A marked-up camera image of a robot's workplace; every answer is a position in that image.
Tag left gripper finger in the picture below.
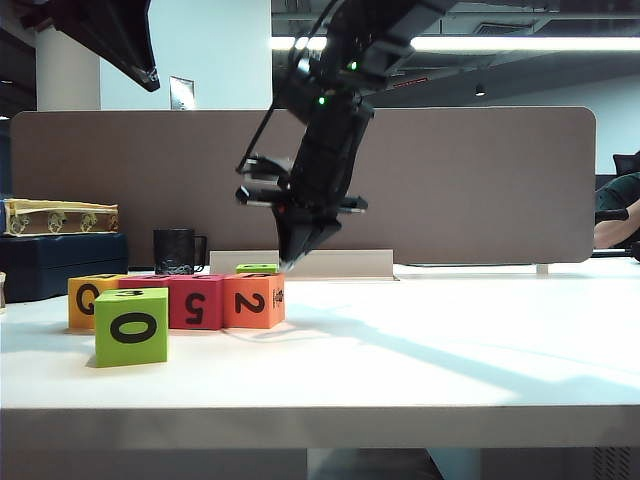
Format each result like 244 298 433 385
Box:
19 0 162 94

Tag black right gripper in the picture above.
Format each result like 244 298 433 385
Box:
234 183 369 274

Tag orange block with number 2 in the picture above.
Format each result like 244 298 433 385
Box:
222 272 287 330

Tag pink block with number 5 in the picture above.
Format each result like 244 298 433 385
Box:
167 275 225 332

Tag pink block with letter T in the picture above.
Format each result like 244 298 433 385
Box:
118 273 174 292

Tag green block with letter O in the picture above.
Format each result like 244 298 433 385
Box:
93 287 170 369

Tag yellow block with letter Q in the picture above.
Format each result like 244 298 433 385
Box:
67 273 122 330

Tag black mug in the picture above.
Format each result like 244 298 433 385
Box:
152 228 209 276

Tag brown desk divider panel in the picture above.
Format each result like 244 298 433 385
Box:
9 107 597 274

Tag yellow patterned box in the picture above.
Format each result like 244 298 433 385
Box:
2 198 120 238

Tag dark blue case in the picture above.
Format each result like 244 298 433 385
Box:
0 232 130 305

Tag long ceiling light strip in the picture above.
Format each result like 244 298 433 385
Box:
270 35 640 53

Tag person in dark green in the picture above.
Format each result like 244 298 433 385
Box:
593 172 640 251

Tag black office chair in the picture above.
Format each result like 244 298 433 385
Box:
612 151 640 177

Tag white cable tray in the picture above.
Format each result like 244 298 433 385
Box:
208 249 401 282

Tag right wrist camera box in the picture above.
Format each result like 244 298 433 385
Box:
239 155 297 185

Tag paper wall sign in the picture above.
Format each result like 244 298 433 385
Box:
168 76 196 112

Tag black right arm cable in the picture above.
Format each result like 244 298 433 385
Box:
235 0 346 174

